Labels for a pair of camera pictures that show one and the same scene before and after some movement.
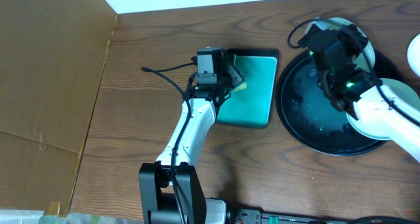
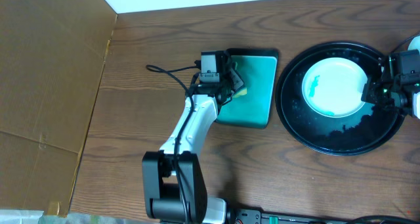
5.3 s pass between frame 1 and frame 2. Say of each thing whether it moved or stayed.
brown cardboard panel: stayed
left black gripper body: stayed
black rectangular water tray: stayed
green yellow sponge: moved
